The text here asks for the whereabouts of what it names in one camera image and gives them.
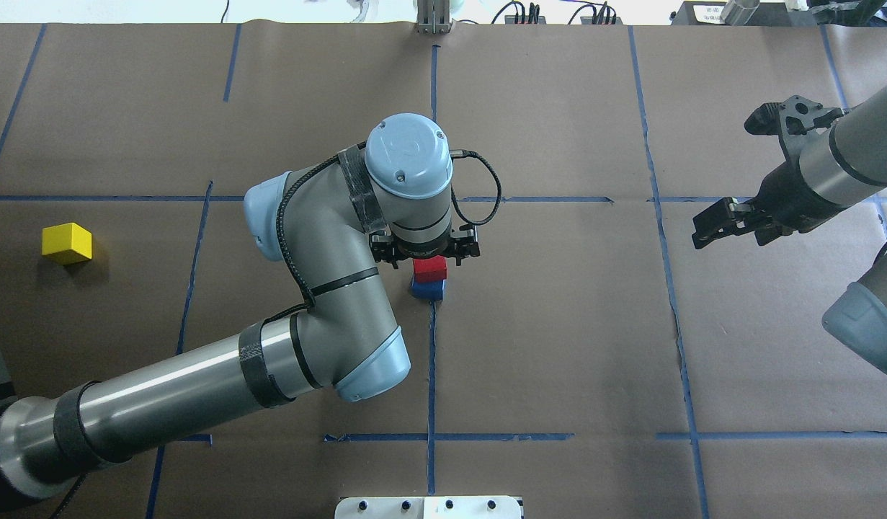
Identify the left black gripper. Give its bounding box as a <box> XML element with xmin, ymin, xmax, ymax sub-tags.
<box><xmin>368</xmin><ymin>226</ymin><xmax>481</xmax><ymax>270</ymax></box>

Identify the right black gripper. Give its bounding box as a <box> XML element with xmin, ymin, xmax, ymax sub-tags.
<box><xmin>691</xmin><ymin>162</ymin><xmax>837</xmax><ymax>250</ymax></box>

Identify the red wooden block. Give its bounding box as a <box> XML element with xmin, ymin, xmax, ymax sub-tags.
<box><xmin>411</xmin><ymin>255</ymin><xmax>447</xmax><ymax>285</ymax></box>

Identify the blue wooden block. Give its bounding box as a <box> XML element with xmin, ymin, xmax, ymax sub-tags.
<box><xmin>409</xmin><ymin>279</ymin><xmax>446</xmax><ymax>301</ymax></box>

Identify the yellow wooden block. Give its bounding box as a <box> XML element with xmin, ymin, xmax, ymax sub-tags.
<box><xmin>41</xmin><ymin>223</ymin><xmax>94</xmax><ymax>266</ymax></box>

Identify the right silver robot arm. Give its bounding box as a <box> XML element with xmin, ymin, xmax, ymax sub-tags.
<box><xmin>691</xmin><ymin>82</ymin><xmax>887</xmax><ymax>376</ymax></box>

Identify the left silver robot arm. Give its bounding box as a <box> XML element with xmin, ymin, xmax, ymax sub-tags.
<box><xmin>0</xmin><ymin>114</ymin><xmax>480</xmax><ymax>513</ymax></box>

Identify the metal cylinder weight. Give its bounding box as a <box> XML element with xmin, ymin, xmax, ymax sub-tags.
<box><xmin>719</xmin><ymin>0</ymin><xmax>761</xmax><ymax>26</ymax></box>

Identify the black orange terminal block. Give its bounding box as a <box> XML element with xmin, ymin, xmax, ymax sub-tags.
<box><xmin>569</xmin><ymin>2</ymin><xmax>619</xmax><ymax>25</ymax></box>
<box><xmin>498</xmin><ymin>1</ymin><xmax>546</xmax><ymax>25</ymax></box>

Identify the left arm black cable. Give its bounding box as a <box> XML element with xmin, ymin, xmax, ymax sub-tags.
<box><xmin>274</xmin><ymin>148</ymin><xmax>503</xmax><ymax>318</ymax></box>

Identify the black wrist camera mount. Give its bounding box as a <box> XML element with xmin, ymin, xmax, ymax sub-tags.
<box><xmin>744</xmin><ymin>95</ymin><xmax>849</xmax><ymax>165</ymax></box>

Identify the aluminium frame post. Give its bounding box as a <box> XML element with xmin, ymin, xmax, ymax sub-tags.
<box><xmin>414</xmin><ymin>0</ymin><xmax>453</xmax><ymax>34</ymax></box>

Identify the white pedestal column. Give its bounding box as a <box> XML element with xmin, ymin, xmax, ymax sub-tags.
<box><xmin>334</xmin><ymin>494</ymin><xmax>525</xmax><ymax>518</ymax></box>

